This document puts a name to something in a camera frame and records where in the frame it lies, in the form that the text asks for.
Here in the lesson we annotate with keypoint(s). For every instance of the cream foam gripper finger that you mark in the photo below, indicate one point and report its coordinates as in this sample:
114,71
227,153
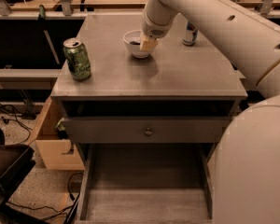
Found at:
147,43

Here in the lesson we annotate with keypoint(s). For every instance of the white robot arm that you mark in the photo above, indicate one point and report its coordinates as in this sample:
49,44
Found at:
247,179

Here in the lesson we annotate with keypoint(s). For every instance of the white ceramic bowl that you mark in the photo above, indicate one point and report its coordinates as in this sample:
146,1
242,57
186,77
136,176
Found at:
134,35

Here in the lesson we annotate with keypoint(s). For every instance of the grey cabinet with counter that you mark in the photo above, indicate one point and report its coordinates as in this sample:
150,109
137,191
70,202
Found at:
173,82

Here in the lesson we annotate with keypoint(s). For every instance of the blue silver energy can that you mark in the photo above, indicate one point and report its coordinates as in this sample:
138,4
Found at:
190,36

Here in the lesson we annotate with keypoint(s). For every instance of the green soda can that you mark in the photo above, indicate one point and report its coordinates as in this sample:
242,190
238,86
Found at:
77,59

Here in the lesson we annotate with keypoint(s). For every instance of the grey upper drawer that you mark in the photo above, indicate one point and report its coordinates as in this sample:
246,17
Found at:
144,130

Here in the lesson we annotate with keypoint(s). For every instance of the light wooden box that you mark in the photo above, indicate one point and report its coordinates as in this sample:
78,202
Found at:
56,153

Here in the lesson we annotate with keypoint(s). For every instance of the open lower drawer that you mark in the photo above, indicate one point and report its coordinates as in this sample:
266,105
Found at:
145,184

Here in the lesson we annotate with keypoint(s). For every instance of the black bin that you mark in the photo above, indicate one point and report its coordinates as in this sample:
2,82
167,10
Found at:
16,161

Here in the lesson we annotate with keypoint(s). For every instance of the green handled tool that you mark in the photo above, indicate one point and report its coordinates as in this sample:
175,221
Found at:
42,19

